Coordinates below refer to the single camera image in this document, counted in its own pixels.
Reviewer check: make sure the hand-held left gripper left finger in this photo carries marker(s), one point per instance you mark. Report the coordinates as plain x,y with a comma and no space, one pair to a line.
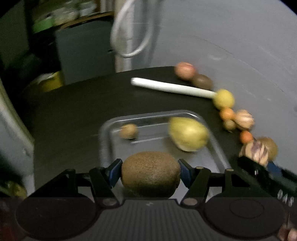
114,172

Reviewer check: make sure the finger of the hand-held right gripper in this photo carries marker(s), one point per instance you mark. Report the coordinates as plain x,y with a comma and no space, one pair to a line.
257,172
275,168

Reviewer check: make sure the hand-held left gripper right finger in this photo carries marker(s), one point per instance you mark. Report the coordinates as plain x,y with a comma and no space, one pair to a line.
184,171

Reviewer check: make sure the green-brown passion fruit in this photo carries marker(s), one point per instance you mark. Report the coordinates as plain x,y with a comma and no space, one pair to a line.
271,147

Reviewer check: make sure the small striped pepino melon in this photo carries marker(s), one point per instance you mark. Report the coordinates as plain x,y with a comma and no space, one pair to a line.
255,150

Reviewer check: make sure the brown fuzzy kiwi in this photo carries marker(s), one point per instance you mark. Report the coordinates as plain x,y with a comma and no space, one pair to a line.
202,81
150,173

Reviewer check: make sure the small orange tangerine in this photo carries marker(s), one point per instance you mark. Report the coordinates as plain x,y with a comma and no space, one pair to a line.
227,113
246,136

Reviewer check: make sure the yellow-green pear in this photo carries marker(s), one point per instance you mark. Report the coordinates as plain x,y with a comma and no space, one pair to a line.
188,134

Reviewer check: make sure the grey metal tray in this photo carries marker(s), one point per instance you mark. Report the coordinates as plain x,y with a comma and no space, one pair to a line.
150,141

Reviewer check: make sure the large striped pepino melon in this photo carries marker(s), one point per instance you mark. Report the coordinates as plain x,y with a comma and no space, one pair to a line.
244,119

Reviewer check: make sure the large yellow citrus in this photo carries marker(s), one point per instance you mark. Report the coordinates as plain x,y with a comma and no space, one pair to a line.
224,99

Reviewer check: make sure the person's right hand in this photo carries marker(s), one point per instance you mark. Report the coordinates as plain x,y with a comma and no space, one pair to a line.
288,233

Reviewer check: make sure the white plastic tube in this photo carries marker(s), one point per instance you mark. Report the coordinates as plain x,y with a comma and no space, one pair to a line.
171,87

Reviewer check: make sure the red peach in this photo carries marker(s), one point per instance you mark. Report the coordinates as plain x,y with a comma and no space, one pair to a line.
185,70

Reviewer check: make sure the yellow box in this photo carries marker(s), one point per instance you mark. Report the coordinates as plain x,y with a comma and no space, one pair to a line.
50,82

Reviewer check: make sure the grey cabinet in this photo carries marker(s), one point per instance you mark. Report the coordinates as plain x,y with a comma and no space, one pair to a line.
85,53

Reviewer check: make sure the green box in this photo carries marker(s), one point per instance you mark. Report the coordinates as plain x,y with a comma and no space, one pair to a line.
44,25

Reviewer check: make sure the pale door frame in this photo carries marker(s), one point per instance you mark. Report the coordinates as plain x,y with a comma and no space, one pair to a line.
16,120

